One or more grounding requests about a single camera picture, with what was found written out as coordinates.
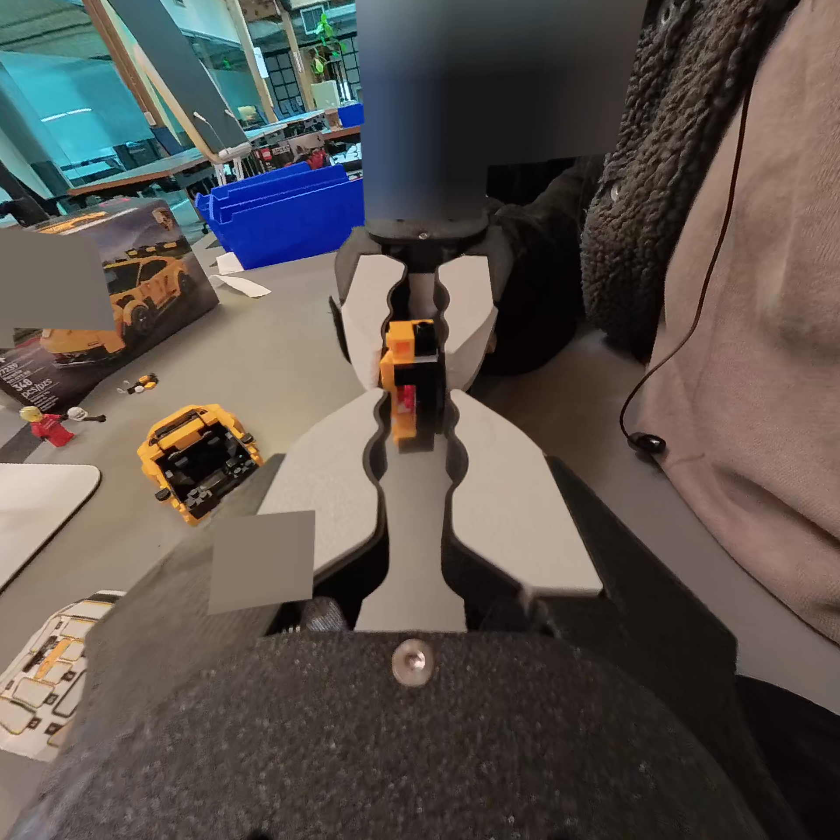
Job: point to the beige garment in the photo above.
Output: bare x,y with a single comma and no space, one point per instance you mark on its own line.
775,328

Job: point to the lego set box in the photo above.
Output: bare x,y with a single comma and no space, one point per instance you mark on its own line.
158,289

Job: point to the sticker sheet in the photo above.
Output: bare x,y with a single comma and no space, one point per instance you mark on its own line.
53,670

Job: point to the blue plastic bin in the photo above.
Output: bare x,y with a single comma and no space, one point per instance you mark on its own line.
289,217

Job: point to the dark fleece jacket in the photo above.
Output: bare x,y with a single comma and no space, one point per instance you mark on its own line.
656,158

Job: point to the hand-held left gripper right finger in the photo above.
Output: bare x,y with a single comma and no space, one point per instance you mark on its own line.
519,519

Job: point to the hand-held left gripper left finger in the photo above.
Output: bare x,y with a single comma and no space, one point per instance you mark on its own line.
328,492

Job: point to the yellow lego car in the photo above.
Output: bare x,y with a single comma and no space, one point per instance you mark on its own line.
197,460

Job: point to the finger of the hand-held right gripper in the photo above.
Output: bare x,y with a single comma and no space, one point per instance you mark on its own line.
368,309
473,315

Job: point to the red lego minifigure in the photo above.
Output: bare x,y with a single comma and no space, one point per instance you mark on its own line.
46,427

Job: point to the small lego parts cluster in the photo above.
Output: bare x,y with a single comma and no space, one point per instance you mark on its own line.
138,383

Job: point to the orange red grey lego assembly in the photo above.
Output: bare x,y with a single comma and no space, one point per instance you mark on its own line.
407,387

